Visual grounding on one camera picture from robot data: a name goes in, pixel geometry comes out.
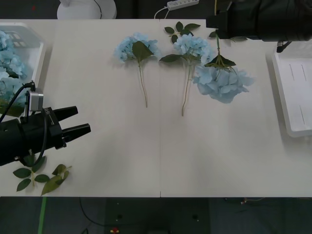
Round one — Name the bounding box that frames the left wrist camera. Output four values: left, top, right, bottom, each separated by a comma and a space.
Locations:
24, 81, 45, 117

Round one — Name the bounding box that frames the pale blue flower green stem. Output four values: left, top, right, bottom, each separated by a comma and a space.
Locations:
192, 0, 256, 105
159, 33, 215, 117
0, 30, 12, 52
113, 32, 162, 108
0, 50, 28, 80
0, 77, 28, 117

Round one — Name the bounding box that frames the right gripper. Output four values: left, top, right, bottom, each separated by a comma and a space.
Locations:
205, 9, 232, 39

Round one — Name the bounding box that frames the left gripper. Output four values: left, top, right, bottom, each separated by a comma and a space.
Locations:
19, 105, 92, 154

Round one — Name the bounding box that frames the dark green leaf twig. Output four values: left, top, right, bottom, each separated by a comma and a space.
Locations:
164, 21, 201, 44
12, 150, 51, 193

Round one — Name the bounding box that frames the white power strip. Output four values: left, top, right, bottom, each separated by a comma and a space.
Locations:
154, 0, 200, 20

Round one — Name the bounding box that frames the shallow white box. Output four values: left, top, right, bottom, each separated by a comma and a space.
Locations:
0, 22, 47, 117
271, 50, 312, 139

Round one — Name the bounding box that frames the white round stand base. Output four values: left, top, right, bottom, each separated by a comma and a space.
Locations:
57, 0, 117, 20

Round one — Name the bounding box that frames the yellow-green leaf twig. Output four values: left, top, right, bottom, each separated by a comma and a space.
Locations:
40, 163, 73, 196

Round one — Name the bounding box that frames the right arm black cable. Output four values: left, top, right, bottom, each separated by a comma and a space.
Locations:
276, 40, 293, 53

